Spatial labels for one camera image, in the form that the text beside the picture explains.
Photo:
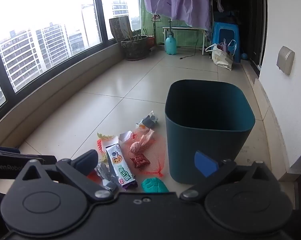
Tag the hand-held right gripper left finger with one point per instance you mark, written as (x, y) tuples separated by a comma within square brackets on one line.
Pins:
[(86, 160)]

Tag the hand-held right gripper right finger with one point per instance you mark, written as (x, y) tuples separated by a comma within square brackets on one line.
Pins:
[(205, 163)]

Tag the dark teal plastic bin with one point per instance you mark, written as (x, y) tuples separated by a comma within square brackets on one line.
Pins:
[(203, 145)]

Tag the silver foil wrapper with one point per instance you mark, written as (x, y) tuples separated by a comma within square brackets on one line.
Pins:
[(108, 178)]

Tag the white purple biscuit packet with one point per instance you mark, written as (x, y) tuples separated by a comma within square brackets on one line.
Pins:
[(119, 166)]

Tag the red mesh net bag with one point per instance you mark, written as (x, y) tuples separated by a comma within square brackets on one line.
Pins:
[(157, 152)]

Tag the orange plastic scrap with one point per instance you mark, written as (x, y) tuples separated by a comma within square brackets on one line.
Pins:
[(99, 146)]

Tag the yellow green wrapper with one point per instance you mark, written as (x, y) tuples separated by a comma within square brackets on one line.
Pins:
[(106, 137)]

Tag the white crumpled wrapper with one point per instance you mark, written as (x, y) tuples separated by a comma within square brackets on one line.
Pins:
[(125, 136)]

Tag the small red snack wrapper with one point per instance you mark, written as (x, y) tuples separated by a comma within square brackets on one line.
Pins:
[(140, 162)]

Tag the teal crumpled plastic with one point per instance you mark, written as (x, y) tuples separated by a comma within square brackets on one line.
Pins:
[(154, 185)]

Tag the white tote bag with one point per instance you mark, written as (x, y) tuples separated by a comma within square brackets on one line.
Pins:
[(223, 58)]

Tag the small blue ball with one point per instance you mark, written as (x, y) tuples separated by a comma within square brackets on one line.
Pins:
[(244, 56)]

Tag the small purple bag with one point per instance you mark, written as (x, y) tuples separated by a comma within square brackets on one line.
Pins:
[(224, 47)]

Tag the light blue plastic bag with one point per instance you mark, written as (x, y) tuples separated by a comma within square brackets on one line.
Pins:
[(232, 45)]

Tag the dark ceramic flower pot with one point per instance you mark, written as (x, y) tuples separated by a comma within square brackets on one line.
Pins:
[(134, 48)]

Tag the teal spray bottle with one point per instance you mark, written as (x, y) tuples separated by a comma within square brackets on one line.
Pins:
[(171, 43)]

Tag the blue plastic stool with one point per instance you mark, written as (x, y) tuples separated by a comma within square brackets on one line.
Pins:
[(226, 33)]

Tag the white folding table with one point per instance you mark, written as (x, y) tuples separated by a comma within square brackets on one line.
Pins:
[(183, 28)]

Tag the brown cardboard sheet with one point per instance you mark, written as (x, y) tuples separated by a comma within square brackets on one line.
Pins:
[(120, 27)]

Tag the black framed window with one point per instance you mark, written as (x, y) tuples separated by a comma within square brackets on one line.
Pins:
[(40, 17)]

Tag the red clothes hanger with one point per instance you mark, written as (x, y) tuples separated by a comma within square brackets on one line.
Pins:
[(156, 18)]

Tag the purple hanging sheet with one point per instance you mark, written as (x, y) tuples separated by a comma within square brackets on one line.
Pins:
[(175, 0)]

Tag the beige wall outlet cover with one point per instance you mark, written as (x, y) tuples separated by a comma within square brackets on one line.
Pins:
[(285, 60)]

